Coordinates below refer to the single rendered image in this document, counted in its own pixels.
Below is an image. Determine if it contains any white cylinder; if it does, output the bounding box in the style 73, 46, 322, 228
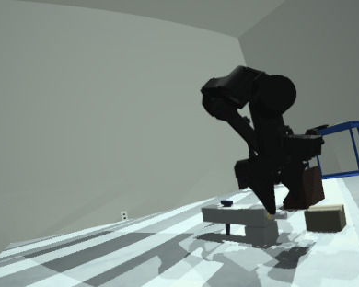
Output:
267, 212, 288, 220

